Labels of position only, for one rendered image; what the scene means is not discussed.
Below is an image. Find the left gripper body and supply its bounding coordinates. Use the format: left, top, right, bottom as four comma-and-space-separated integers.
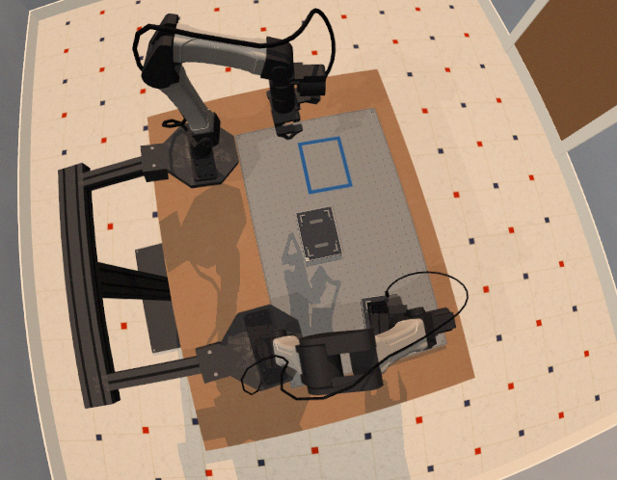
267, 88, 319, 135

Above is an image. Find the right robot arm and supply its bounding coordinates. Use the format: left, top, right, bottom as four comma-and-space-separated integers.
244, 307, 456, 395

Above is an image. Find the blue tape outline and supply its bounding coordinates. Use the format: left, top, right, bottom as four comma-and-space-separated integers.
298, 136, 353, 195

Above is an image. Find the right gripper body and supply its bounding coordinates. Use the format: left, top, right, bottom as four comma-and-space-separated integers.
370, 296, 407, 333

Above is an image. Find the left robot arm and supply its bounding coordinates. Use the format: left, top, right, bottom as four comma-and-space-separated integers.
141, 13, 326, 181

